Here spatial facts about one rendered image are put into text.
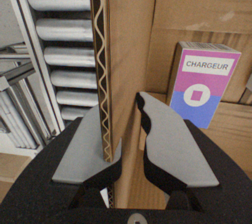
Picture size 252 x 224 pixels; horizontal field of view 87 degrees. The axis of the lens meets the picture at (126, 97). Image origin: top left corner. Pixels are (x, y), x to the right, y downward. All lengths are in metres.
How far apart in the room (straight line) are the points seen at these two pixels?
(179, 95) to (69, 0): 0.29
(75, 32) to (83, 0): 0.07
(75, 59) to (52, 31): 0.08
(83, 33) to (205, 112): 0.29
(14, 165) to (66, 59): 0.56
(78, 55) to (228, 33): 0.30
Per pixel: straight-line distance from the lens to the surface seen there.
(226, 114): 0.26
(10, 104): 0.61
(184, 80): 0.17
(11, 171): 0.79
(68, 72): 0.42
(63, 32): 0.37
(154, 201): 0.27
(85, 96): 0.42
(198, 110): 0.19
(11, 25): 1.51
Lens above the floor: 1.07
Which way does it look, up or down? 58 degrees down
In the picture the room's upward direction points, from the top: 166 degrees counter-clockwise
